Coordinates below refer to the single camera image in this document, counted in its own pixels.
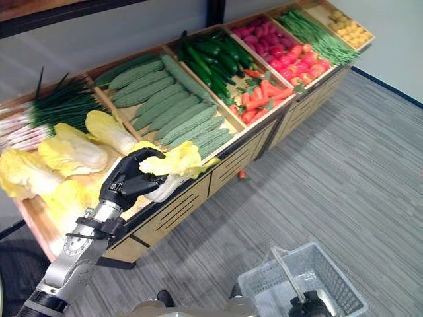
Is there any yellow napa cabbage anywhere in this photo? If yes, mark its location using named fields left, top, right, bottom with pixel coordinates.
left=131, top=140, right=221, bottom=203
left=85, top=110, right=138, bottom=156
left=37, top=122, right=109, bottom=178
left=40, top=179, right=104, bottom=232
left=0, top=148, right=65, bottom=201

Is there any small wooden produce stand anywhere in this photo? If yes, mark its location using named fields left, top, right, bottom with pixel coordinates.
left=223, top=0, right=376, bottom=151

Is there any dark green cucumber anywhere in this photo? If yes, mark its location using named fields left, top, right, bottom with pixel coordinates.
left=209, top=67, right=233, bottom=107
left=223, top=35, right=254, bottom=69
left=215, top=51, right=239, bottom=75
left=194, top=41, right=221, bottom=57
left=184, top=44, right=213, bottom=88

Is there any green bitter gourd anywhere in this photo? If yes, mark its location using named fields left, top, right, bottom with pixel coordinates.
left=141, top=95, right=202, bottom=133
left=113, top=69, right=170, bottom=100
left=108, top=60, right=165, bottom=91
left=112, top=76, right=175, bottom=108
left=168, top=115, right=226, bottom=148
left=132, top=90, right=192, bottom=131
left=197, top=133, right=236, bottom=160
left=154, top=102, right=212, bottom=140
left=193, top=128, right=234, bottom=150
left=159, top=106, right=218, bottom=147
left=135, top=83, right=185, bottom=117

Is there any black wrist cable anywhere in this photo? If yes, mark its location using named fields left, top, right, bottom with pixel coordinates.
left=65, top=230, right=112, bottom=241

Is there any white plastic shopping basket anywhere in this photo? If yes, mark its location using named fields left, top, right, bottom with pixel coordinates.
left=237, top=242, right=369, bottom=317

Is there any dark wooden wall frame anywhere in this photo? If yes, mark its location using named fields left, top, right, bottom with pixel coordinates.
left=0, top=0, right=147, bottom=40

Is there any dark blue baseboard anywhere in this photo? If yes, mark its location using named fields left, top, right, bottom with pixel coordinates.
left=350, top=65, right=423, bottom=109

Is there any white basket handle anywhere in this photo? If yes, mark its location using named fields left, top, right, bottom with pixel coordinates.
left=270, top=246, right=307, bottom=303

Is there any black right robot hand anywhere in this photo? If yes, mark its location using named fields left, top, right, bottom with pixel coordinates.
left=288, top=289, right=332, bottom=317

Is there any white scallion stalks bunch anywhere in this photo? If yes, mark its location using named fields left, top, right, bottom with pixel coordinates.
left=0, top=110, right=54, bottom=153

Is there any large wooden produce stand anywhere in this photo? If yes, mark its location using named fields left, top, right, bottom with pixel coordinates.
left=0, top=24, right=299, bottom=270

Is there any green long beans bunch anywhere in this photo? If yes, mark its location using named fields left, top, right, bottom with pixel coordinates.
left=276, top=9, right=360, bottom=67

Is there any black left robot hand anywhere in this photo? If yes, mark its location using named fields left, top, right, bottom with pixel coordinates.
left=98, top=147, right=168, bottom=212

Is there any silver robot torso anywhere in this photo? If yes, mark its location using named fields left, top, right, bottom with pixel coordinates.
left=130, top=295, right=259, bottom=317

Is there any long ribbed green luffa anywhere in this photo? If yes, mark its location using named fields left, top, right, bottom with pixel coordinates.
left=161, top=53, right=217, bottom=106

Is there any dark left robot foot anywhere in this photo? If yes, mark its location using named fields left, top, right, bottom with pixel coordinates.
left=156, top=289, right=176, bottom=308

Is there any green chives bunch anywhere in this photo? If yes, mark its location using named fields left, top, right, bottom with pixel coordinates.
left=28, top=67, right=107, bottom=133

